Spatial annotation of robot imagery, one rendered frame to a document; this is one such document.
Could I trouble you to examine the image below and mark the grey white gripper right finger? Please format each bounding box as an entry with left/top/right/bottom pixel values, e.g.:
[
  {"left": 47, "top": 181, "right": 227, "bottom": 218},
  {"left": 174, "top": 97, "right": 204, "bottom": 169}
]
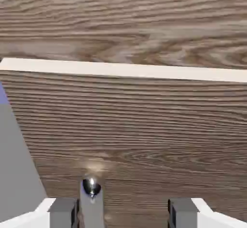
[{"left": 167, "top": 197, "right": 247, "bottom": 228}]

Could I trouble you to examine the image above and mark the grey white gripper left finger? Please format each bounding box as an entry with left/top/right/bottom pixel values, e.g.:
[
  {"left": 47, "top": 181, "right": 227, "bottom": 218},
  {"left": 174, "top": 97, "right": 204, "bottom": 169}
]
[{"left": 0, "top": 197, "right": 79, "bottom": 228}]

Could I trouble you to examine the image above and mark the wood grain cabinet door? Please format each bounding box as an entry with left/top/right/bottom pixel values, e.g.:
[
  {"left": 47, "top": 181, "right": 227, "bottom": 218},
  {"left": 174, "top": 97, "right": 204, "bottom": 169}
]
[{"left": 0, "top": 57, "right": 247, "bottom": 228}]

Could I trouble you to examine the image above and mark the wood grain cabinet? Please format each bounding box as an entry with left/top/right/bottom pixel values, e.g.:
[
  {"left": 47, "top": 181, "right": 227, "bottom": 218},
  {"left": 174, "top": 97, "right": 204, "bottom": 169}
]
[{"left": 0, "top": 0, "right": 247, "bottom": 70}]

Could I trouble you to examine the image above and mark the shiny metal cabinet handle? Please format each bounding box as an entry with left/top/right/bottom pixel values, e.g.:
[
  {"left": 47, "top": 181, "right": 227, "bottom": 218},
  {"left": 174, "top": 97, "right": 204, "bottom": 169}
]
[{"left": 79, "top": 177, "right": 106, "bottom": 228}]

